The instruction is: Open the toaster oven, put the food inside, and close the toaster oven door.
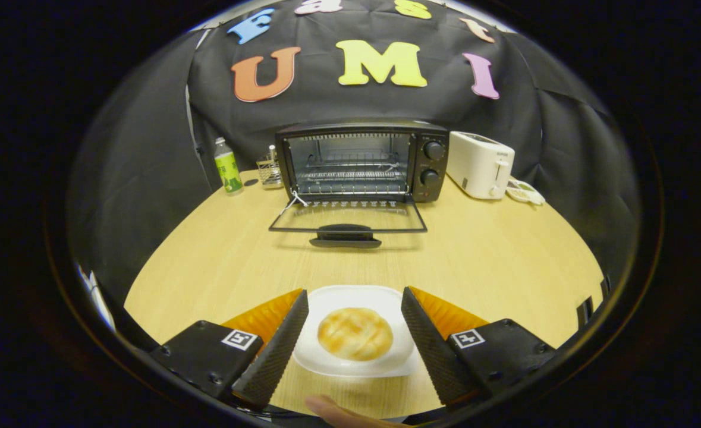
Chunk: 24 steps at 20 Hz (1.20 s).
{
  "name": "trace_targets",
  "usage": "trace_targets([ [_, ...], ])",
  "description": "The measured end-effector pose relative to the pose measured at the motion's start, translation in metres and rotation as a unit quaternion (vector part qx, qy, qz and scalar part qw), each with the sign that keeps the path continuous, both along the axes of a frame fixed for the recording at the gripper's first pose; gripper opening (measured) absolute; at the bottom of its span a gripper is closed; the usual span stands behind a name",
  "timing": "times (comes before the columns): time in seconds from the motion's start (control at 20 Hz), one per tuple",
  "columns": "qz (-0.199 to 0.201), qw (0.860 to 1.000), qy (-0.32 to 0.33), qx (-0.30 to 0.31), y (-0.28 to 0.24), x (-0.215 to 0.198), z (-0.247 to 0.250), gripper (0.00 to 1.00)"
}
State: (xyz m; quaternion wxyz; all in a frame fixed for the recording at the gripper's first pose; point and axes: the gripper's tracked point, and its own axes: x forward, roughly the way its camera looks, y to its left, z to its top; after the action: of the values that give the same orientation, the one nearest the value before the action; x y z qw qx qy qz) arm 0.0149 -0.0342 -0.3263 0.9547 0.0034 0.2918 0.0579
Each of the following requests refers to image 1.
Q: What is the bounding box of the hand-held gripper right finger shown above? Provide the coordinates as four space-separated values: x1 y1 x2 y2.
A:
401 287 557 408

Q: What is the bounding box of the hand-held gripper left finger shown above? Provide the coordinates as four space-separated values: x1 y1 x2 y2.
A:
150 289 309 411

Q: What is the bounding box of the golden bread bun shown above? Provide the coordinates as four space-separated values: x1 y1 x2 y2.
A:
318 307 394 361

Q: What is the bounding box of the black toaster oven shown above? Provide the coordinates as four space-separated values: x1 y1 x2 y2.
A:
269 119 449 249

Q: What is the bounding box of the white pop-up toaster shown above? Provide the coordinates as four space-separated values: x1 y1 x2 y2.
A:
447 131 515 200

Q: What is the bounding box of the white plate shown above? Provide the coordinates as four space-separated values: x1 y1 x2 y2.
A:
293 285 421 378

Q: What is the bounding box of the small white tray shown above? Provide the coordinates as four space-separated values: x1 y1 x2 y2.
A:
507 177 546 206

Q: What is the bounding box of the white blue object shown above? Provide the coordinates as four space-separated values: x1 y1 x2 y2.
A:
77 265 116 331

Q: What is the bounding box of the green label drink bottle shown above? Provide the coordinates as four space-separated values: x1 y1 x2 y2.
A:
214 137 244 195

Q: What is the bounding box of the wire basket rack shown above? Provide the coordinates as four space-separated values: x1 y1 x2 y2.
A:
256 146 284 190

